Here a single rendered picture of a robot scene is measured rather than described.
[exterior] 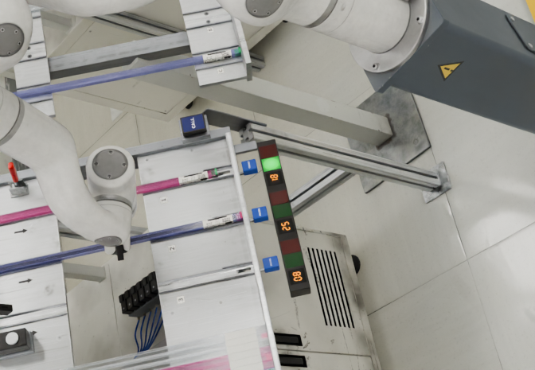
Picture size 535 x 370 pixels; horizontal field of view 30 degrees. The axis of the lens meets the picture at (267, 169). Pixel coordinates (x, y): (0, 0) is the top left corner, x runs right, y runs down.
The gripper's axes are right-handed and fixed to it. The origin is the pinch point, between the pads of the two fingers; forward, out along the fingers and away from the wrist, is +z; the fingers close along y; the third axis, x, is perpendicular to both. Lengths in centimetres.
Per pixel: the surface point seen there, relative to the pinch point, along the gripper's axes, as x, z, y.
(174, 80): 17.9, 6.8, -41.5
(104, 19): 6, 48, -93
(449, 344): 77, 48, 17
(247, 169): 27.9, -4.8, -9.9
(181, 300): 10.5, -0.7, 14.4
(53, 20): -8, 52, -98
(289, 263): 32.2, -3.4, 11.3
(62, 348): -13.1, 3.2, 18.7
